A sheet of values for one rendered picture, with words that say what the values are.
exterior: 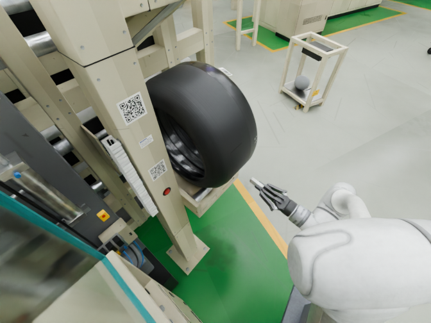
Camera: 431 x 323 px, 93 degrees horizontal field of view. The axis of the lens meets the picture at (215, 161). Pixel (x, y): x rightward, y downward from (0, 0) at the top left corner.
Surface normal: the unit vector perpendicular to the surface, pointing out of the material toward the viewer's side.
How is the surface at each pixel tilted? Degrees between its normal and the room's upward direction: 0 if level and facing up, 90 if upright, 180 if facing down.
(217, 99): 32
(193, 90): 18
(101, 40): 90
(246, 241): 0
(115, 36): 90
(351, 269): 23
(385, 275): 28
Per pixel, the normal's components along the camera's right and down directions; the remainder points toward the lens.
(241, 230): -0.03, -0.63
